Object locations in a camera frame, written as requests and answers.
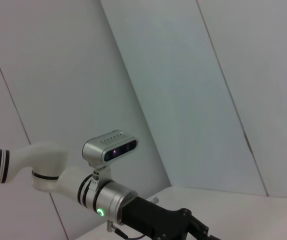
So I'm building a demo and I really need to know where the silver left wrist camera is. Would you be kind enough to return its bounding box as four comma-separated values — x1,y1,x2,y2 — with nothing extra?
82,129,139,181

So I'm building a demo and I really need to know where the left wrist cable with connector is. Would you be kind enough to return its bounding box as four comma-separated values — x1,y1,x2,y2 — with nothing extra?
105,219,157,240

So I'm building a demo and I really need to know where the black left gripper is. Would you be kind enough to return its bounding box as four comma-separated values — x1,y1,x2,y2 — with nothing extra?
117,196,222,240

